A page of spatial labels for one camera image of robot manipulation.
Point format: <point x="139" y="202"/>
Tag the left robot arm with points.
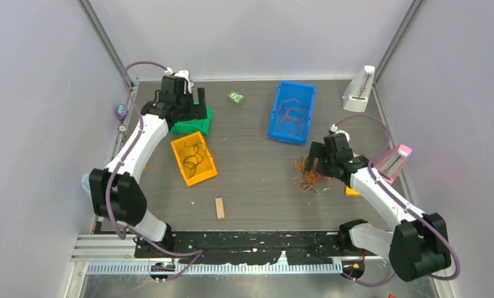
<point x="115" y="190"/>

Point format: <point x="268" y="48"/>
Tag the blue plastic bin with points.
<point x="292" y="112"/>

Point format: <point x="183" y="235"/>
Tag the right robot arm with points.
<point x="416" y="243"/>

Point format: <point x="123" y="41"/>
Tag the orange plastic bin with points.
<point x="194" y="159"/>

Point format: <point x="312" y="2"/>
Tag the pink metronome box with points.
<point x="390" y="163"/>

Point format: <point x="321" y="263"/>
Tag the white metronome box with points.
<point x="356" y="95"/>

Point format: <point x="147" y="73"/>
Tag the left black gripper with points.
<point x="196" y="112"/>

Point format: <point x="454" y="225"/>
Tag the clear plastic bottle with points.
<point x="85" y="183"/>

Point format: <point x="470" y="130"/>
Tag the green plastic bin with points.
<point x="192" y="126"/>

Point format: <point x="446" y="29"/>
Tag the purple round toy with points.
<point x="121" y="111"/>

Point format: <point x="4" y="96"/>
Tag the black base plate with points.
<point x="261" y="247"/>

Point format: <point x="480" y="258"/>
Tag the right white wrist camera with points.
<point x="334" y="129"/>

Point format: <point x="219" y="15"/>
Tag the small wooden block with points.
<point x="220" y="210"/>

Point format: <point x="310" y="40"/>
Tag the green number tile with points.
<point x="236" y="98"/>

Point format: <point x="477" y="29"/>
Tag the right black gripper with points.
<point x="318" y="150"/>

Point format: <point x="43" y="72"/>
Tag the yellow triangle block right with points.
<point x="351" y="192"/>

